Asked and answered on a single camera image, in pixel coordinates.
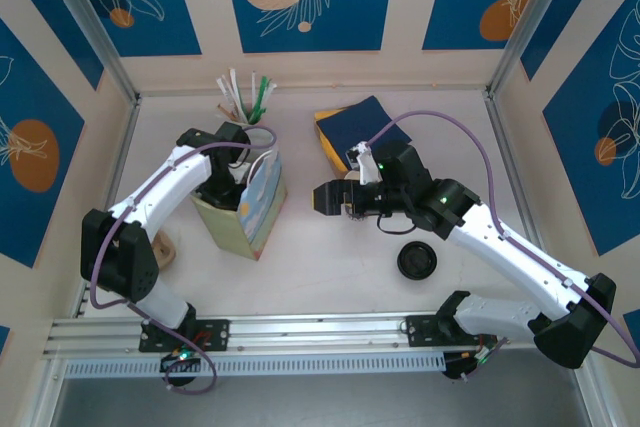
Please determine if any black paper coffee cup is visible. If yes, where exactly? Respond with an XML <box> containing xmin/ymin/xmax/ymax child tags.
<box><xmin>342</xmin><ymin>169</ymin><xmax>371</xmax><ymax>224</ymax></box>

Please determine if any navy blue napkin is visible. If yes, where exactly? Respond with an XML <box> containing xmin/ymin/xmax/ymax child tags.
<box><xmin>317</xmin><ymin>95</ymin><xmax>412</xmax><ymax>151</ymax></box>

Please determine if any aluminium frame post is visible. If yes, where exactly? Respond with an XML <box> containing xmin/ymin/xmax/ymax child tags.
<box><xmin>487</xmin><ymin>0</ymin><xmax>576</xmax><ymax>98</ymax></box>
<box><xmin>37</xmin><ymin>0</ymin><xmax>141</xmax><ymax>103</ymax></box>

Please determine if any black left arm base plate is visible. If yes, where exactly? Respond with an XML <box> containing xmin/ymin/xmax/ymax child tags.
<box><xmin>138</xmin><ymin>317</ymin><xmax>231</xmax><ymax>353</ymax></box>

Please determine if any thin black cable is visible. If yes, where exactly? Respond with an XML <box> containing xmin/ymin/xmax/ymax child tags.
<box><xmin>377</xmin><ymin>211</ymin><xmax>416</xmax><ymax>237</ymax></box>

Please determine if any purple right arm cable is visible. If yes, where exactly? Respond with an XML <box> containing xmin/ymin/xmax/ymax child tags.
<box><xmin>367</xmin><ymin>110</ymin><xmax>640</xmax><ymax>383</ymax></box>

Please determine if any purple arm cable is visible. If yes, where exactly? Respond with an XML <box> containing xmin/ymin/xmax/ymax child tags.
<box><xmin>89</xmin><ymin>124</ymin><xmax>279</xmax><ymax>396</ymax></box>
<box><xmin>367</xmin><ymin>110</ymin><xmax>640</xmax><ymax>383</ymax></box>

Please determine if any small circuit board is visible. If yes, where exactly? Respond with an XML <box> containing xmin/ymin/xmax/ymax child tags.
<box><xmin>444</xmin><ymin>349</ymin><xmax>496</xmax><ymax>383</ymax></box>
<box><xmin>159</xmin><ymin>350</ymin><xmax>204</xmax><ymax>374</ymax></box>

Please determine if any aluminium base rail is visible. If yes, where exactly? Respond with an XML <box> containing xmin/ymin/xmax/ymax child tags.
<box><xmin>43</xmin><ymin>310</ymin><xmax>596</xmax><ymax>356</ymax></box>

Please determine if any printed paper gift bag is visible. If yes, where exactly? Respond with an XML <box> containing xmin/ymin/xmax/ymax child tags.
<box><xmin>189</xmin><ymin>124</ymin><xmax>290</xmax><ymax>262</ymax></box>

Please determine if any black plastic cup lid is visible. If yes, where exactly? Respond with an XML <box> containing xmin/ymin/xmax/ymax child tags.
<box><xmin>396</xmin><ymin>240</ymin><xmax>440</xmax><ymax>281</ymax></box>

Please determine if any brown cardboard cup carrier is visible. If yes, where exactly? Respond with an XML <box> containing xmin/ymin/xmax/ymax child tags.
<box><xmin>151</xmin><ymin>230</ymin><xmax>178</xmax><ymax>272</ymax></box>

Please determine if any white slotted cable duct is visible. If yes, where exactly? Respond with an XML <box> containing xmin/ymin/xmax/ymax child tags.
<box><xmin>63</xmin><ymin>352</ymin><xmax>446</xmax><ymax>379</ymax></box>

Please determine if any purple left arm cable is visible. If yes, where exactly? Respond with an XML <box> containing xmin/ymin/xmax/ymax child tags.
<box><xmin>89</xmin><ymin>124</ymin><xmax>279</xmax><ymax>396</ymax></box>

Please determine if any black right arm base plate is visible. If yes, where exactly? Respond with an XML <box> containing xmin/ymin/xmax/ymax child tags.
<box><xmin>405</xmin><ymin>313</ymin><xmax>497</xmax><ymax>348</ymax></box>

